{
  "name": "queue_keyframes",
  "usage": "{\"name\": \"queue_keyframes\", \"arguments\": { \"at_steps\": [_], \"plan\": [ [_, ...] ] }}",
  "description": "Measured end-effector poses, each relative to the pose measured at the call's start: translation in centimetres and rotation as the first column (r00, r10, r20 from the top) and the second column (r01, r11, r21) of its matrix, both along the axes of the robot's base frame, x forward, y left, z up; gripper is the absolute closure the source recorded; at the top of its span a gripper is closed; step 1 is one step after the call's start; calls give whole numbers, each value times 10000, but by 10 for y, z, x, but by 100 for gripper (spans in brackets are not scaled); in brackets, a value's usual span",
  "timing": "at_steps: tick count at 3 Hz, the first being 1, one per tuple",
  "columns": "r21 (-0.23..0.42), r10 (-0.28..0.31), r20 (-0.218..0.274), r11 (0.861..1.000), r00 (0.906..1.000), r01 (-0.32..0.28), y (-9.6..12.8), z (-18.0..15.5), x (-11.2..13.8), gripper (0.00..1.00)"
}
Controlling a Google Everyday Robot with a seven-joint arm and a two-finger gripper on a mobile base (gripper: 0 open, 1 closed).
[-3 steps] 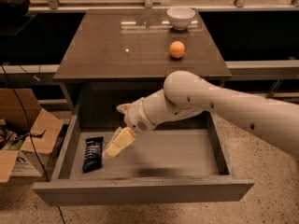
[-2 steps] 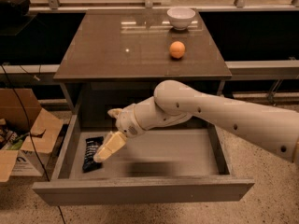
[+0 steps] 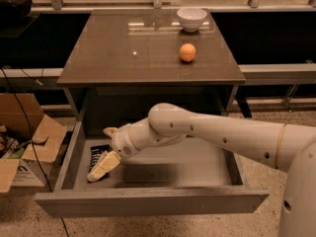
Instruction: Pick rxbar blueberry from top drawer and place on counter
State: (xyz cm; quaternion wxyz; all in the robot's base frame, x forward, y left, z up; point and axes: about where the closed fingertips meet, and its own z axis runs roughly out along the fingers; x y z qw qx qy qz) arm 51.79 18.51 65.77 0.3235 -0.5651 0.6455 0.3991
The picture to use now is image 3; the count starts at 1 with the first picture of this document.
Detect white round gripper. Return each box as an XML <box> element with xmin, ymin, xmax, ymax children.
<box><xmin>87</xmin><ymin>123</ymin><xmax>139</xmax><ymax>183</ymax></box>

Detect dark object on left shelf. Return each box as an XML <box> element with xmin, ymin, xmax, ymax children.
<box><xmin>0</xmin><ymin>0</ymin><xmax>33</xmax><ymax>19</ymax></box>

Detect open grey top drawer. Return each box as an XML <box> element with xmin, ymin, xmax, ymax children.
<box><xmin>35</xmin><ymin>121</ymin><xmax>270</xmax><ymax>218</ymax></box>

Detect items inside cardboard box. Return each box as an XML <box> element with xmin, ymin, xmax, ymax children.
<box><xmin>0</xmin><ymin>125</ymin><xmax>31</xmax><ymax>159</ymax></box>

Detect white ceramic bowl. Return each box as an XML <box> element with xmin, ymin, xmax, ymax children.
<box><xmin>177</xmin><ymin>7</ymin><xmax>207</xmax><ymax>32</ymax></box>

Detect brown cardboard box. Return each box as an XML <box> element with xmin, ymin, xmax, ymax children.
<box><xmin>0</xmin><ymin>94</ymin><xmax>67</xmax><ymax>194</ymax></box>

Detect dark blue rxbar wrapper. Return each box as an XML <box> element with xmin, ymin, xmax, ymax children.
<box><xmin>89</xmin><ymin>144</ymin><xmax>110</xmax><ymax>171</ymax></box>

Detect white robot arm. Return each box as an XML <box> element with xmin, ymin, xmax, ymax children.
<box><xmin>87</xmin><ymin>103</ymin><xmax>316</xmax><ymax>237</ymax></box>

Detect black cable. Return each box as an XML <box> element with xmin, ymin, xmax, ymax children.
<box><xmin>0</xmin><ymin>67</ymin><xmax>70</xmax><ymax>237</ymax></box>

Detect grey cabinet with counter top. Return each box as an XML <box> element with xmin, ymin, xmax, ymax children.
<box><xmin>57</xmin><ymin>9</ymin><xmax>245</xmax><ymax>134</ymax></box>

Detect orange fruit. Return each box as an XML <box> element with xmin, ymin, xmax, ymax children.
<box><xmin>180</xmin><ymin>43</ymin><xmax>197</xmax><ymax>62</ymax></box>

